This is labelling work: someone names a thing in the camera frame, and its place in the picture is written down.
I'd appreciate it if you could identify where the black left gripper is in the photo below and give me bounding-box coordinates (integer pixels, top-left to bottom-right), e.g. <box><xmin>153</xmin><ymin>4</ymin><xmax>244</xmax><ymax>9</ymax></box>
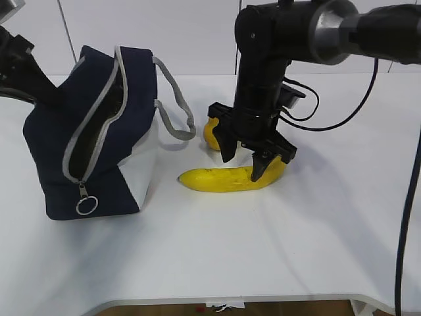
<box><xmin>1</xmin><ymin>27</ymin><xmax>64</xmax><ymax>106</ymax></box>

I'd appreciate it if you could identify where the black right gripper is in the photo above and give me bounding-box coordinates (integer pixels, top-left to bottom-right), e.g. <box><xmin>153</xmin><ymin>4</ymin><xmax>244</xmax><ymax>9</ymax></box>
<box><xmin>208</xmin><ymin>102</ymin><xmax>297</xmax><ymax>182</ymax></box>

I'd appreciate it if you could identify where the yellow pear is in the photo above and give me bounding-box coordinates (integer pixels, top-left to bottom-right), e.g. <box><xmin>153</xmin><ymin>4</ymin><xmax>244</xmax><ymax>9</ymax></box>
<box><xmin>203</xmin><ymin>117</ymin><xmax>220</xmax><ymax>151</ymax></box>

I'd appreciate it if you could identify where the yellow banana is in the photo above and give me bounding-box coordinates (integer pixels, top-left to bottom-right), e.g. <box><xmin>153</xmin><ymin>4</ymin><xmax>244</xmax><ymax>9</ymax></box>
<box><xmin>178</xmin><ymin>158</ymin><xmax>286</xmax><ymax>193</ymax></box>

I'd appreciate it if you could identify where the navy blue lunch bag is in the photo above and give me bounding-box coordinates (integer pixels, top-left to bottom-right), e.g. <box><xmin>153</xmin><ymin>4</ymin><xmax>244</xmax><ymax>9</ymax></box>
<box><xmin>22</xmin><ymin>45</ymin><xmax>197</xmax><ymax>221</ymax></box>

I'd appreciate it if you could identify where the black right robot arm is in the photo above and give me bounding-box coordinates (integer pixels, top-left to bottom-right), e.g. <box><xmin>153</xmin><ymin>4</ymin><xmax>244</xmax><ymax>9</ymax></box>
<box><xmin>208</xmin><ymin>1</ymin><xmax>420</xmax><ymax>181</ymax></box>

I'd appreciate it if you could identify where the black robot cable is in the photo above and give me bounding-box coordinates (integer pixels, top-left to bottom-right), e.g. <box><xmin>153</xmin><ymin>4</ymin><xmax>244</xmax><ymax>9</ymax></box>
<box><xmin>279</xmin><ymin>57</ymin><xmax>421</xmax><ymax>316</ymax></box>

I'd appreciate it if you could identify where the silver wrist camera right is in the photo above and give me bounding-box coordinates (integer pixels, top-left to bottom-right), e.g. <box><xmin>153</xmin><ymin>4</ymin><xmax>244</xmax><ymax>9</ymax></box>
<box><xmin>278</xmin><ymin>84</ymin><xmax>306</xmax><ymax>109</ymax></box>

